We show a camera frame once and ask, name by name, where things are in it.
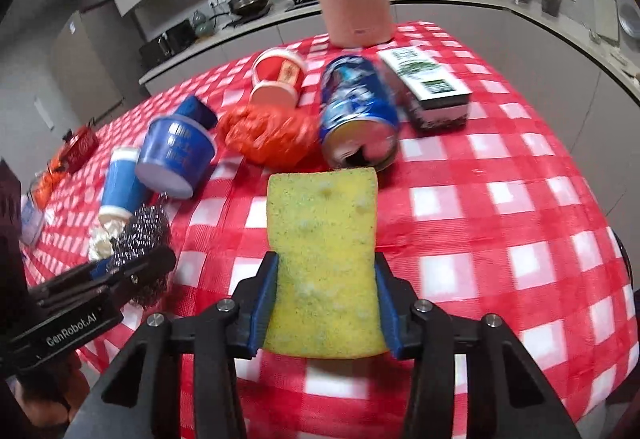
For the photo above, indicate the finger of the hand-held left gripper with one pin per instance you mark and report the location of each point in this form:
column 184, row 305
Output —
column 75, row 279
column 150, row 266

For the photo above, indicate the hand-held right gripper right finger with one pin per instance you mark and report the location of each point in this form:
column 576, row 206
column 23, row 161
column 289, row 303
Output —
column 389, row 309

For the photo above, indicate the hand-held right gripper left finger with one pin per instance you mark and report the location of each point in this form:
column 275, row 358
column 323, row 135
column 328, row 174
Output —
column 262, row 306

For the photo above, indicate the steel wool scrubber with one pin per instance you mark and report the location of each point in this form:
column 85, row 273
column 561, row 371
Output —
column 145, row 231

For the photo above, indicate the yellow sponge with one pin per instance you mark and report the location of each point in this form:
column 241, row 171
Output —
column 322, row 259

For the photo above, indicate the blue paper cup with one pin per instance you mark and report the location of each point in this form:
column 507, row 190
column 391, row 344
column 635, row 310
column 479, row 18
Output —
column 120, row 184

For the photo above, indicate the crumpled white tissue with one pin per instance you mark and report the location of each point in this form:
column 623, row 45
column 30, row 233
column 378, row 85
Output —
column 102, row 241

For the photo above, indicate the orange mesh bag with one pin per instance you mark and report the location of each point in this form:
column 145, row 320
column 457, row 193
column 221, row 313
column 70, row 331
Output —
column 47, row 181

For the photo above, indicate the blue plastic cup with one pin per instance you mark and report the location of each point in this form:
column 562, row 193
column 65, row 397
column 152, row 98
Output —
column 172, row 149

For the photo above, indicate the red checkered tablecloth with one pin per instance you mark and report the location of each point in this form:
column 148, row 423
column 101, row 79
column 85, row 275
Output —
column 475, row 219

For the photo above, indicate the red pot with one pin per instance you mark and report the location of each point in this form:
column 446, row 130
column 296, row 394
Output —
column 80, row 149

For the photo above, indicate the white paper sheet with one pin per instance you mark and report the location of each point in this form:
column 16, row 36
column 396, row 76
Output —
column 44, row 113

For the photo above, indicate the orange plastic bag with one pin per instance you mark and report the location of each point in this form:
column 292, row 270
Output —
column 265, row 134

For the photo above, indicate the grey refrigerator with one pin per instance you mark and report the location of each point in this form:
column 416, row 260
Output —
column 85, row 69

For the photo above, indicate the blue drink can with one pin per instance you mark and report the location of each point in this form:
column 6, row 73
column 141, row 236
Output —
column 350, row 104

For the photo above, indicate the black toaster oven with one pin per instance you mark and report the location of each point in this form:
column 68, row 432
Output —
column 167, row 41

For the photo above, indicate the red paper bowl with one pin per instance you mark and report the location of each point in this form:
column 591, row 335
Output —
column 277, row 74

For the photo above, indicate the green and white carton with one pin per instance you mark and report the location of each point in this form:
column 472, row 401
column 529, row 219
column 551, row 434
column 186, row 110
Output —
column 425, row 79

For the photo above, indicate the lidded wok pot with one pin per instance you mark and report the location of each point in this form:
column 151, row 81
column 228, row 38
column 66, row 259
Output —
column 247, row 1

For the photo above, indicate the kitchen counter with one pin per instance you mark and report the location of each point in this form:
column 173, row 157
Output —
column 500, row 26

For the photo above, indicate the grey utensil holder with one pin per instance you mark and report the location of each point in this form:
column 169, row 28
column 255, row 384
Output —
column 551, row 4

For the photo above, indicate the white rectangular tray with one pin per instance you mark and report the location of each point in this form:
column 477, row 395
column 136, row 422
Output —
column 606, row 16

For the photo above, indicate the round metal plate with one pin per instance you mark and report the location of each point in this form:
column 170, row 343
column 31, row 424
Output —
column 630, row 21

